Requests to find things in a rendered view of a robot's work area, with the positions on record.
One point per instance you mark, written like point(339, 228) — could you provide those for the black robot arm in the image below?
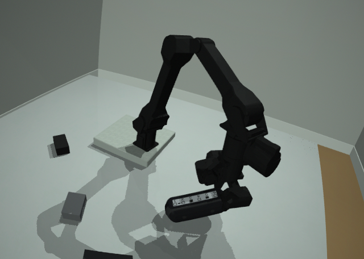
point(241, 106)

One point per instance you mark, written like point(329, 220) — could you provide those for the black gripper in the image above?
point(234, 196)

